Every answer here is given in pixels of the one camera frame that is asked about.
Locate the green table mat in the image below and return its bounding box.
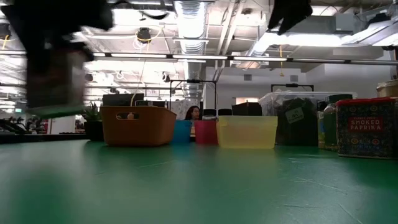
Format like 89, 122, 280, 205
0, 139, 398, 224

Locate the black lid spice jar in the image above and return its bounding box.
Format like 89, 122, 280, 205
317, 103, 330, 149

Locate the yellow plastic bin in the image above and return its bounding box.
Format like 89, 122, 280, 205
216, 115, 279, 149

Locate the silver ventilation duct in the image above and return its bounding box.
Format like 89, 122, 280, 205
174, 0, 208, 97

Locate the pink plastic bin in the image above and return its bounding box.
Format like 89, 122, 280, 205
193, 119, 219, 146

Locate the black box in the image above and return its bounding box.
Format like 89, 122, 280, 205
231, 101, 263, 116

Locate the overhead beam with lights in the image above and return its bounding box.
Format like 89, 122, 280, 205
0, 51, 398, 66

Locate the person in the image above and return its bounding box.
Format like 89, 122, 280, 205
185, 105, 201, 121

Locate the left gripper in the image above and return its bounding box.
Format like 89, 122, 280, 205
0, 0, 114, 78

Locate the black metal frame stand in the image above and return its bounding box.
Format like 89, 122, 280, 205
169, 79, 218, 111
271, 83, 315, 93

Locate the orange plastic bin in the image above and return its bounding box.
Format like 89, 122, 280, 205
99, 105, 177, 147

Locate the blue plastic bin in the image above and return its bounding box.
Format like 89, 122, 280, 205
170, 119, 193, 144

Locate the green lid spice jar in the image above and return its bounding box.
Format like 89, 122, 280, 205
26, 49, 87, 119
323, 93, 354, 152

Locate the black overhead camera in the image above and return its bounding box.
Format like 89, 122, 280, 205
136, 27, 152, 44

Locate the small potted plant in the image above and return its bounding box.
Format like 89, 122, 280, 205
82, 102, 105, 142

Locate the black background monitor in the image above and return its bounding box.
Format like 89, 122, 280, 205
101, 93, 146, 107

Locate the clear plastic container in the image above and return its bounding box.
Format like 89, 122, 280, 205
257, 91, 358, 147

